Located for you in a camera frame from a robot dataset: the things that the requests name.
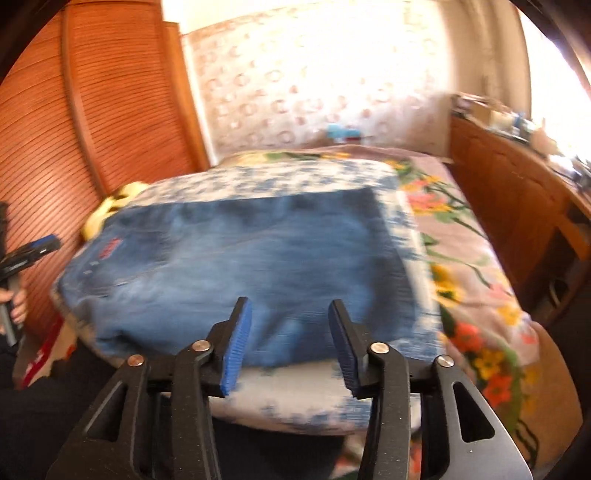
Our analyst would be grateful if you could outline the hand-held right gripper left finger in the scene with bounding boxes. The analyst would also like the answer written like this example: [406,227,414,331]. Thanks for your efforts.
[46,296,254,480]

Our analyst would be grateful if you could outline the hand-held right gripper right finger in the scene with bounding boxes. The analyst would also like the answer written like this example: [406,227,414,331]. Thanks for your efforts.
[328,299,532,480]

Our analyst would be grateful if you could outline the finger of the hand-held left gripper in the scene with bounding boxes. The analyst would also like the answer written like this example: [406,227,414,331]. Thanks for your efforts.
[0,247,58,278]
[28,234,62,254]

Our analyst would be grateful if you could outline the blue denim pants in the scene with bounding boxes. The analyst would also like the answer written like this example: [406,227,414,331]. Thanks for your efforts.
[55,189,444,370]

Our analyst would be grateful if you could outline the person's left hand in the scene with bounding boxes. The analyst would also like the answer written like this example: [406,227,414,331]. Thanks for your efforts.
[0,281,28,326]

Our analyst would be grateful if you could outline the floral floor rug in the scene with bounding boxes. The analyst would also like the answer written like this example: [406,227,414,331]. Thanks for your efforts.
[14,318,93,388]

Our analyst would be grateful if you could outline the yellow plush toy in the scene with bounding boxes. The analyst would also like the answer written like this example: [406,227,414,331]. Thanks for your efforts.
[83,182,148,241]

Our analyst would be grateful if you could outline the wooden slatted wardrobe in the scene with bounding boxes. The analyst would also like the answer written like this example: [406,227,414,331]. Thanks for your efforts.
[0,0,211,333]

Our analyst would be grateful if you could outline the colourful flower print blanket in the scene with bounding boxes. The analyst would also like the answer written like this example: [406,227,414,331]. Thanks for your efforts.
[222,145,541,462]

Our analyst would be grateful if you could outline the white blue floral quilt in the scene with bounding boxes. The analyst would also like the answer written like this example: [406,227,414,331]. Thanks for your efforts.
[51,159,446,437]

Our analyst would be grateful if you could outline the wooden side cabinet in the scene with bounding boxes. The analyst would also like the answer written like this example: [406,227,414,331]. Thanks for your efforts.
[448,115,591,324]

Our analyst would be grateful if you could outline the sheer circle pattern curtain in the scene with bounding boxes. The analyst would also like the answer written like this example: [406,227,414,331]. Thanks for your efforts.
[182,9,462,158]

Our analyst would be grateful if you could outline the row of small containers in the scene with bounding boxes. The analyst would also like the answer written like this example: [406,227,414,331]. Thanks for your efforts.
[452,92,591,185]

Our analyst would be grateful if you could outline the bright window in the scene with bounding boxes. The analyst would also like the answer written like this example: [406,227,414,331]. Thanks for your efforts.
[522,0,591,158]

